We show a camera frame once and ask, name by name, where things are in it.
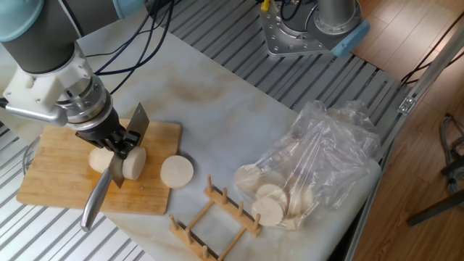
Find silver corner bracket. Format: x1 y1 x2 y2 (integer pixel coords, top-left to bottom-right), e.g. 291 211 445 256
397 96 416 115

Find aluminium frame beam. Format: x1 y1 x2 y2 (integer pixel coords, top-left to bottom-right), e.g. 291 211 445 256
343 21 464 261

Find clear plastic bag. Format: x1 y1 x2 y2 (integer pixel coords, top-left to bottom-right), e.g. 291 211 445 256
233 99 384 231

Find black floor cable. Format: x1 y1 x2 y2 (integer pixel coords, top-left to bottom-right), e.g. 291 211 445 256
400 10 464 86

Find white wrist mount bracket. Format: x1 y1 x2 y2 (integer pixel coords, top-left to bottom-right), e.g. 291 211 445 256
2 45 94 127

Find large white radish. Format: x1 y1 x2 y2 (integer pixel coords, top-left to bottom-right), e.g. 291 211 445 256
88 146 148 181

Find bamboo cutting board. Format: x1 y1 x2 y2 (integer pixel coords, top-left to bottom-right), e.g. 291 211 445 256
16 118 183 216

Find black metal stand leg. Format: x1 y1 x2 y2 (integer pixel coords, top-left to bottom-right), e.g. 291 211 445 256
406 155 464 228

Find black cable bundle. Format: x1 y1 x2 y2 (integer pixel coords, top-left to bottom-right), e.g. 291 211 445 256
0 0 175 109

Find wooden peg rack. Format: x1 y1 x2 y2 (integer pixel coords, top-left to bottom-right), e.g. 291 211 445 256
169 175 262 261

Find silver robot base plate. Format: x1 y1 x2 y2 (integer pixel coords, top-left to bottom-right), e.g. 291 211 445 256
259 0 363 58

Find white radish slice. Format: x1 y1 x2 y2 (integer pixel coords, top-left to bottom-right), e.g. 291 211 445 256
250 196 286 228
159 154 195 190
281 215 304 231
289 186 315 218
254 183 289 211
234 164 263 194

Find grey cable bundle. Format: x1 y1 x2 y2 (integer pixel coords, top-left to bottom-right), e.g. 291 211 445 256
438 114 464 196

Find steel cleaver knife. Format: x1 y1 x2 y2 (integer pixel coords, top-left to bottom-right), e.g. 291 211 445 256
80 102 150 233

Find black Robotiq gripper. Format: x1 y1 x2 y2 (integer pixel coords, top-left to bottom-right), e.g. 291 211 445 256
75 107 142 161

